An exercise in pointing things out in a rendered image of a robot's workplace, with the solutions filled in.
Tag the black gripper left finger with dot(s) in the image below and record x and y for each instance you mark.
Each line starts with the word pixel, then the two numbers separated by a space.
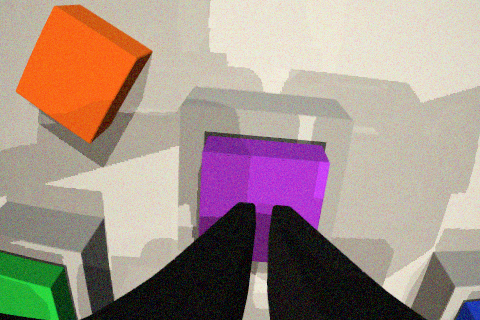
pixel 209 280

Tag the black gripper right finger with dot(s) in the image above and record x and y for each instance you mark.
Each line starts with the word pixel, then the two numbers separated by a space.
pixel 308 278

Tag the purple button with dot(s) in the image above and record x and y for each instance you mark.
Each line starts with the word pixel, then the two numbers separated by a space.
pixel 262 148

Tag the orange block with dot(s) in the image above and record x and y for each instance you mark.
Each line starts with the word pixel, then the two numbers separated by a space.
pixel 81 70

